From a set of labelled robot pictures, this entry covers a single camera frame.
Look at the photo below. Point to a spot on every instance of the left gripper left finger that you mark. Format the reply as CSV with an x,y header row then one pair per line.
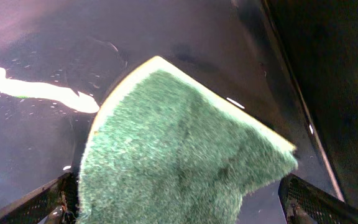
x,y
54,202

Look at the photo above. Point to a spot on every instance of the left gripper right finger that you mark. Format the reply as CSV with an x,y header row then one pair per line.
x,y
304,203

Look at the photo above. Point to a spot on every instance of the green yellow sponge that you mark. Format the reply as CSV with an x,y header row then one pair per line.
x,y
163,148

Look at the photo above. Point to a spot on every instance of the black water tray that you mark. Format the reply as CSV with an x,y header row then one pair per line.
x,y
291,64

